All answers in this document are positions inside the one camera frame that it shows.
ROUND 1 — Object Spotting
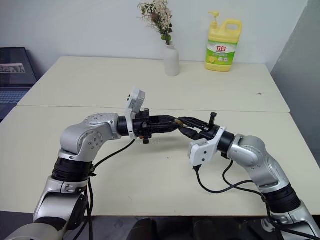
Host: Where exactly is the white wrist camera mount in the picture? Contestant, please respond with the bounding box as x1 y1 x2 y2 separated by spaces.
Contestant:
125 85 147 140
187 126 227 167

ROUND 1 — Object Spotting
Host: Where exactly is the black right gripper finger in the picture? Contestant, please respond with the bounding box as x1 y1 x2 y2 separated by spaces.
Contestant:
178 116 209 130
180 127 201 140

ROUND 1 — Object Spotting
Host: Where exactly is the dark open laptop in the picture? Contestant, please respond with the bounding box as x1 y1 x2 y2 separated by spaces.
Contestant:
0 46 39 121

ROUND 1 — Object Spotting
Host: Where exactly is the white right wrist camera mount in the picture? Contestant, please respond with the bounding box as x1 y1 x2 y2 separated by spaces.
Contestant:
187 126 227 167

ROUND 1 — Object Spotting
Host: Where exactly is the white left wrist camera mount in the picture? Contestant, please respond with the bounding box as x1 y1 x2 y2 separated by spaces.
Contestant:
125 85 147 140

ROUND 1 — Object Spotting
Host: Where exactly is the grey partition panel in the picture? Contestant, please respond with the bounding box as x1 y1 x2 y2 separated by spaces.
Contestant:
270 21 320 172

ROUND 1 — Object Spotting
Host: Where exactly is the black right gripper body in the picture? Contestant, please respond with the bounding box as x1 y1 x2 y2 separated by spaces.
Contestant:
199 112 222 140

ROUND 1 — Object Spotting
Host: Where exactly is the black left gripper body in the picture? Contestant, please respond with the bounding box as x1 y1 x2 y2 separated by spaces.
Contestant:
132 107 162 145

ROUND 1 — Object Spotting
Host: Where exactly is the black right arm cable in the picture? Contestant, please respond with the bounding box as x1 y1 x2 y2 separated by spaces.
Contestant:
192 152 276 226

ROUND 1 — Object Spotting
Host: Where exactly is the yellow detergent pump bottle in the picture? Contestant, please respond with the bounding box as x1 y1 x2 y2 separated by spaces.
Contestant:
204 10 243 73

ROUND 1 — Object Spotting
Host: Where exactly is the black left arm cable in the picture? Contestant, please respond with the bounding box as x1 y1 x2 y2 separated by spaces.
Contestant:
74 138 137 240

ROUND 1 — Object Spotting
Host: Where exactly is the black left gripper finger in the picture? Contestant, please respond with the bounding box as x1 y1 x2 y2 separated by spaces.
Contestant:
159 122 185 134
159 114 180 124

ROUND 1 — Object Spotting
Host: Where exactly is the white ceramic vase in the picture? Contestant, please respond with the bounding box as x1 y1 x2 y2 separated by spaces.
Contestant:
163 44 181 77

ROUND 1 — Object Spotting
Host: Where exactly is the dried flower bouquet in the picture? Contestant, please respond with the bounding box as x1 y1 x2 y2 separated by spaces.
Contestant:
136 0 174 47

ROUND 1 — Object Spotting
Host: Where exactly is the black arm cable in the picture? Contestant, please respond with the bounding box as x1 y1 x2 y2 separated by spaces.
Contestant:
74 138 137 240
192 152 276 226

